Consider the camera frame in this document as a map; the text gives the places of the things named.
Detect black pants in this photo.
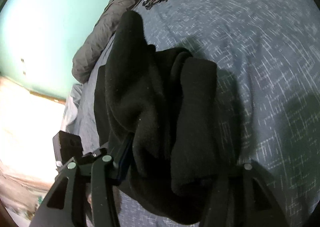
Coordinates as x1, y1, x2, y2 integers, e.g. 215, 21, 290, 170
94, 10, 244, 225

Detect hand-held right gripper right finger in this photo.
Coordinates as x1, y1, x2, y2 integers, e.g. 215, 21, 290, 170
200, 163, 288, 227

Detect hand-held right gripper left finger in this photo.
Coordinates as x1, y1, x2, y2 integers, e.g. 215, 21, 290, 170
30, 133, 134, 227

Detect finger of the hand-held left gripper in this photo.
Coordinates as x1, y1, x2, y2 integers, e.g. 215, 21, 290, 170
82, 147, 108, 160

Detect light grey bedsheet bundle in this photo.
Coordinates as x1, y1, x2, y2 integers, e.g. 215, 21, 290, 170
62, 83, 84, 130

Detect grey rolled duvet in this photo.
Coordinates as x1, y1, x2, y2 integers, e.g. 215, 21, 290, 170
72, 0, 180, 83

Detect wooden window frame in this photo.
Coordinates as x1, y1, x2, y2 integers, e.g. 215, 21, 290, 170
30, 90, 67, 103

